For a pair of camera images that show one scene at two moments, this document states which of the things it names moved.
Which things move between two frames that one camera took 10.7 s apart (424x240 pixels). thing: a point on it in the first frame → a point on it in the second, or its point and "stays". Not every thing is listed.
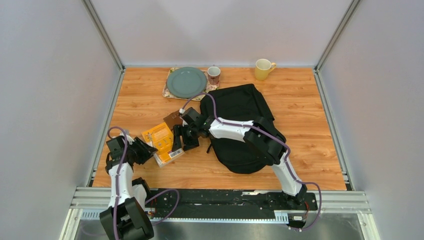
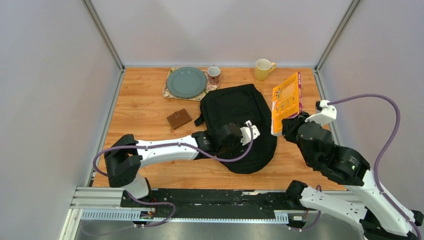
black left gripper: (147, 151) → (239, 149)
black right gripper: (177, 130) → (289, 125)
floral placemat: (166, 93) stays
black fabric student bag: (237, 104) stays
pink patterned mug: (213, 72) stays
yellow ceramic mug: (263, 67) stays
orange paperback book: (161, 137) → (287, 102)
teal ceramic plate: (186, 82) stays
